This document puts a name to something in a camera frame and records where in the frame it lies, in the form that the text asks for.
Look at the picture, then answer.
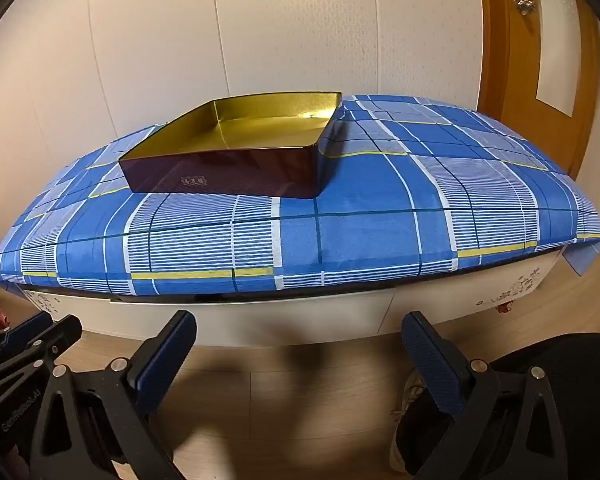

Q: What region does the white dresser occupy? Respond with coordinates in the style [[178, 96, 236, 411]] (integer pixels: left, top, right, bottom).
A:
[[10, 247, 568, 348]]

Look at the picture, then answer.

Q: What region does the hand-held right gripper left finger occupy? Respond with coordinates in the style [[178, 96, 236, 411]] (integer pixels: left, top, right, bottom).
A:
[[27, 310, 198, 480]]

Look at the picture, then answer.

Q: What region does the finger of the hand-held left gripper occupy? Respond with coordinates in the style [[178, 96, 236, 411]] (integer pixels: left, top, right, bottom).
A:
[[0, 311, 54, 361], [0, 314, 84, 406]]

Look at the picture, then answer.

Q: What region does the white sneaker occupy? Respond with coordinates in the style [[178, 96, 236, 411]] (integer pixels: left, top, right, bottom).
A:
[[389, 372, 431, 476]]

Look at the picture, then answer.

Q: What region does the frosted door glass pane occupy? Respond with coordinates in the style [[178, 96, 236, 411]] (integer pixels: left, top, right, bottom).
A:
[[535, 0, 593, 116]]

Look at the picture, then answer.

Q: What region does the blue plaid cloth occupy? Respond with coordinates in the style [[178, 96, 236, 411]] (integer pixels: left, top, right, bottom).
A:
[[0, 94, 600, 297]]

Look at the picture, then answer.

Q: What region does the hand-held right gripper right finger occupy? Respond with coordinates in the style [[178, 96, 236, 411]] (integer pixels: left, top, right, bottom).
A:
[[401, 311, 568, 480]]

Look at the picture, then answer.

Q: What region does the dark red gold-lined box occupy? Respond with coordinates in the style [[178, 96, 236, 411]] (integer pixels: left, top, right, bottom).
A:
[[117, 91, 343, 200]]

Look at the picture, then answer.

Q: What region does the wooden door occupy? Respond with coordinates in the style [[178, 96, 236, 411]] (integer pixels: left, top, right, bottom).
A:
[[477, 0, 600, 176]]

